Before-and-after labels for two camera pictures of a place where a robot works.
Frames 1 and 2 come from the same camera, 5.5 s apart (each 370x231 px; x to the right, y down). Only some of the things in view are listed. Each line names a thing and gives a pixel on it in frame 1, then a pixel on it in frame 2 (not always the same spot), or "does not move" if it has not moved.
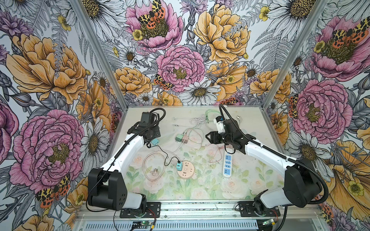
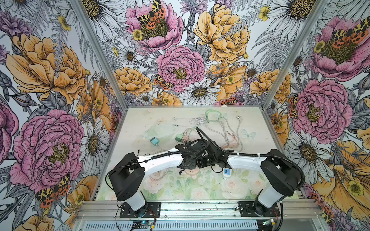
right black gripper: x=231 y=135 → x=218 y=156
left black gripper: x=157 y=134 → x=192 y=165
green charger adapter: x=178 y=137 does not move
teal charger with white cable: x=155 y=141 does not move
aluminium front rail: x=198 y=210 does not move
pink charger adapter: x=185 y=139 does not move
